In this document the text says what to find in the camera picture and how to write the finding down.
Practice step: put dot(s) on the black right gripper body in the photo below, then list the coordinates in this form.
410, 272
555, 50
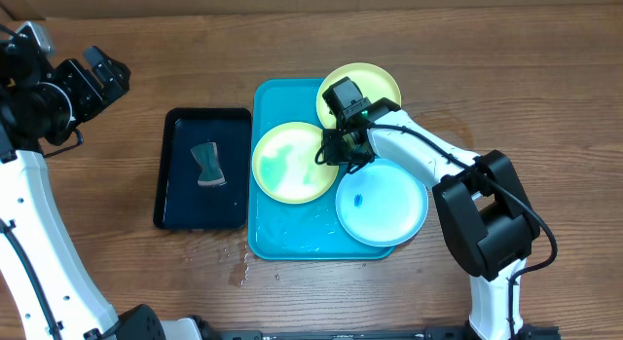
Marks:
344, 152

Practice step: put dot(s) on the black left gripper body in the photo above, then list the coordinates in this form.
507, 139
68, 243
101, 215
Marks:
85, 94

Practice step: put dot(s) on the yellow plate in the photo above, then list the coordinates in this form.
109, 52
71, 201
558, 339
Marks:
373, 81
284, 167

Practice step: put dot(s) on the light blue plate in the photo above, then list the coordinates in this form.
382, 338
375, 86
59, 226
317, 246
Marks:
381, 205

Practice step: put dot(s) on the green sponge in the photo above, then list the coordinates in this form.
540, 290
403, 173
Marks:
206, 156

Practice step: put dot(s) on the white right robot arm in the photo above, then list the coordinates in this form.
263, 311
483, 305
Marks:
486, 219

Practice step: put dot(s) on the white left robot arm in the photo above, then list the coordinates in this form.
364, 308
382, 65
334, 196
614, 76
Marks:
55, 296

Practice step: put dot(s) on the teal rectangular tray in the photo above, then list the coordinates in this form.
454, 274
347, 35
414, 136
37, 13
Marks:
309, 231

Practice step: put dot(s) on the black rectangular tray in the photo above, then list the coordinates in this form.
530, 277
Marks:
181, 204

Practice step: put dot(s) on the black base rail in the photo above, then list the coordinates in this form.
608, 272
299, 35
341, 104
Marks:
197, 328

